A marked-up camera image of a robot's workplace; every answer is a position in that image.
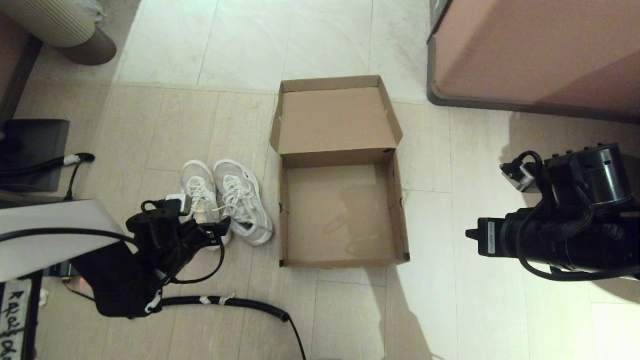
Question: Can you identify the brown cardboard shoe box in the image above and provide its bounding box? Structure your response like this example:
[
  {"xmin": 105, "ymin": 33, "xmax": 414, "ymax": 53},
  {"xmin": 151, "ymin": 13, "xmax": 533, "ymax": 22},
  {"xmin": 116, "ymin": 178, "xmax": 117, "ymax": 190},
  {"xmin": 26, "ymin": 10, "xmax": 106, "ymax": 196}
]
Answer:
[{"xmin": 270, "ymin": 75, "xmax": 412, "ymax": 269}]

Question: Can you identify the dark wooden furniture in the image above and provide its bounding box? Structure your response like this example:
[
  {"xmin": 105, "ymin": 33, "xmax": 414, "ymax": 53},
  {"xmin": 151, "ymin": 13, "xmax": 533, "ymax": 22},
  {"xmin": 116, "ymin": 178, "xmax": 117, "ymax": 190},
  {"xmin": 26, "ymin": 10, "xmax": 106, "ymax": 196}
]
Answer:
[{"xmin": 0, "ymin": 12, "xmax": 43, "ymax": 121}]

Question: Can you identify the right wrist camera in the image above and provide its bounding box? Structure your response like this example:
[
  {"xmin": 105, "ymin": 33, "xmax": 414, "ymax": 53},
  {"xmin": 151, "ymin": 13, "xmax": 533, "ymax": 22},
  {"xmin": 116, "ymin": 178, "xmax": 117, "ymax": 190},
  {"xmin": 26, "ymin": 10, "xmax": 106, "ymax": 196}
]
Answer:
[{"xmin": 501, "ymin": 160, "xmax": 540, "ymax": 194}]

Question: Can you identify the ribbed beige bin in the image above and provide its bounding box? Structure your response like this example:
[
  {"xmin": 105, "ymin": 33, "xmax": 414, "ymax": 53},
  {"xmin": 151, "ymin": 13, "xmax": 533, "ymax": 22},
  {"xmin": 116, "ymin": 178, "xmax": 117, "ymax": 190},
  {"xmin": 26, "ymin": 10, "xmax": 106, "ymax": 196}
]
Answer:
[{"xmin": 0, "ymin": 0, "xmax": 118, "ymax": 66}]

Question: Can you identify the pink brown cabinet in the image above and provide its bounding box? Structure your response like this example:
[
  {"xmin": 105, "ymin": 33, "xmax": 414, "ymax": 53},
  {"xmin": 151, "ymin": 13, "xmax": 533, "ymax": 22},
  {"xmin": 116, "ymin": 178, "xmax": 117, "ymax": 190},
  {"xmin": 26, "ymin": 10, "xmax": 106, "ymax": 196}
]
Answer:
[{"xmin": 426, "ymin": 0, "xmax": 640, "ymax": 125}]

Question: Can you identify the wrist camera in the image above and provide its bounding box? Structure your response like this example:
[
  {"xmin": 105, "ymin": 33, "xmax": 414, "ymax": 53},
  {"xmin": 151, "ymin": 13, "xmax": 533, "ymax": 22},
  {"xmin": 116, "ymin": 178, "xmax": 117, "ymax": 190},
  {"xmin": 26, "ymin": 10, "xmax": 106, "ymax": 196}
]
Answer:
[
  {"xmin": 501, "ymin": 160, "xmax": 540, "ymax": 194},
  {"xmin": 165, "ymin": 193, "xmax": 194, "ymax": 217}
]

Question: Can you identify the black corrugated cable conduit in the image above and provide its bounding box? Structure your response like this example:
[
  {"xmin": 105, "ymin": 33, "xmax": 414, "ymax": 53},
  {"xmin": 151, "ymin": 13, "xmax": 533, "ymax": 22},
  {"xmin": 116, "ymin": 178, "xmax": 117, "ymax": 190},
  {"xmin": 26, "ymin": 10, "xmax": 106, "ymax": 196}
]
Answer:
[{"xmin": 65, "ymin": 280, "xmax": 307, "ymax": 360}]

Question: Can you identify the black square platform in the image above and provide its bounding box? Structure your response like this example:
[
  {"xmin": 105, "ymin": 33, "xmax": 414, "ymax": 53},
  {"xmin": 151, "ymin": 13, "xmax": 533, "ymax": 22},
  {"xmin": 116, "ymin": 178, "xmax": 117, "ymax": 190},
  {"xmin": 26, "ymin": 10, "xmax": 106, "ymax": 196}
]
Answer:
[{"xmin": 0, "ymin": 119, "xmax": 71, "ymax": 193}]

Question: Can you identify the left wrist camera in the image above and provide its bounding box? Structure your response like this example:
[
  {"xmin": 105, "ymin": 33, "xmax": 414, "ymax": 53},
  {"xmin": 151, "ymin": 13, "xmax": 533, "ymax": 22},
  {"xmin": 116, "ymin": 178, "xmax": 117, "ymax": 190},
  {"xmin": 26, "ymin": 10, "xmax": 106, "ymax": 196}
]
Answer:
[{"xmin": 165, "ymin": 193, "xmax": 194, "ymax": 217}]

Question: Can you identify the black hose with white tape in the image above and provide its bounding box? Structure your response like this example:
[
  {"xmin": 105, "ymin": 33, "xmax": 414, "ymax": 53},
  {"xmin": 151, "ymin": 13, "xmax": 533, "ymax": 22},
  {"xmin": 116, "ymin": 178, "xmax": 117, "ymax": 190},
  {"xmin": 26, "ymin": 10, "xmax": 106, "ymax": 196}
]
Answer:
[{"xmin": 0, "ymin": 152, "xmax": 96, "ymax": 203}]

